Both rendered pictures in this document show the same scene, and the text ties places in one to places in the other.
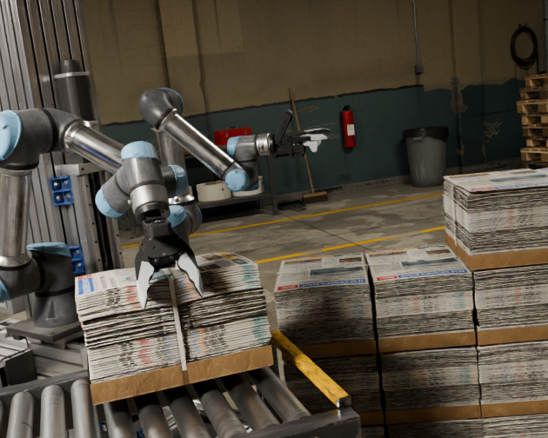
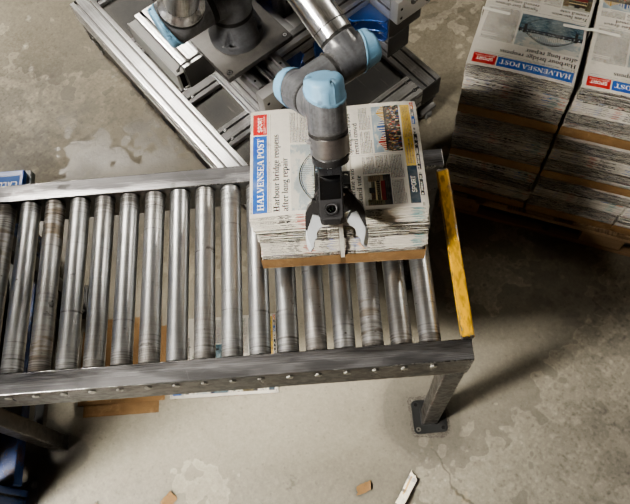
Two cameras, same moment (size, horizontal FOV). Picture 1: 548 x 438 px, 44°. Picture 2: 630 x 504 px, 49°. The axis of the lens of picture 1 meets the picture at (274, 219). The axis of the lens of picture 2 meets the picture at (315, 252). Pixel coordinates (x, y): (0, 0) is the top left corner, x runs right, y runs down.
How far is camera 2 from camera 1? 117 cm
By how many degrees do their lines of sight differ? 58
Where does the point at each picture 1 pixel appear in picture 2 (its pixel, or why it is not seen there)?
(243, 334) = (401, 240)
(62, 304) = (238, 36)
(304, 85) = not seen: outside the picture
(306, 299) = (500, 77)
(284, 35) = not seen: outside the picture
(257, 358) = (410, 254)
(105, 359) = (275, 247)
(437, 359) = (615, 155)
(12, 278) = (186, 33)
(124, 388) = (290, 262)
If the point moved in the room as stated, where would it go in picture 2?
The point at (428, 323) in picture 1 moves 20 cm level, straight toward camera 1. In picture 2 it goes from (621, 131) to (599, 190)
